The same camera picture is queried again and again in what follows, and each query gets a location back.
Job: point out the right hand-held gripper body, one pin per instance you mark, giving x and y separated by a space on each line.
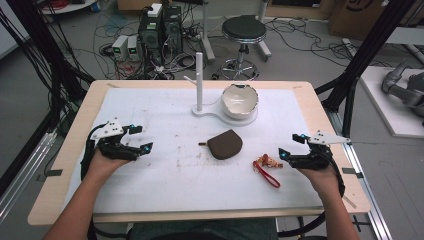
316 160

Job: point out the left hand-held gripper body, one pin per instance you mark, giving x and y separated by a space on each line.
111 148

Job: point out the person's left hand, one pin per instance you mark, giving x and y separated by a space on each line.
101 166

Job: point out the person's right hand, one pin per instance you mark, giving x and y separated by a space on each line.
323 180

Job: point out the grey tape strip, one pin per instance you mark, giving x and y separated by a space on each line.
53 173
351 172

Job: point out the white table mat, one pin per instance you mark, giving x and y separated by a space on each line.
173 186

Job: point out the wooden table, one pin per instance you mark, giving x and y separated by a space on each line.
336 203

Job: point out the brown pouch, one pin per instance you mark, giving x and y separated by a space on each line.
226 145

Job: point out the white eggshell-shaped bowl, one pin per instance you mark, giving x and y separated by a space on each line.
239 101

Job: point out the white power supply unit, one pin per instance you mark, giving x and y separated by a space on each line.
120 46
132 48

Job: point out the white platform board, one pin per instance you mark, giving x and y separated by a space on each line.
388 113

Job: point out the black computer tower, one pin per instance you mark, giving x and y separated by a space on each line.
150 35
173 30

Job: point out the person's dark trousers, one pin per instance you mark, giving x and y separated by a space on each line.
206 230

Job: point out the black round stool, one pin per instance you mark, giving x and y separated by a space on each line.
244 28

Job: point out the cardboard box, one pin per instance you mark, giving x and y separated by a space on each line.
356 16

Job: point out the aluminium rail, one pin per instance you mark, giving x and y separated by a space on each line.
23 180
373 206

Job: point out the white stand with post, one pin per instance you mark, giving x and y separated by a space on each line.
199 80

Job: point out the black metal frame post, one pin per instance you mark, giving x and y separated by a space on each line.
36 43
370 46

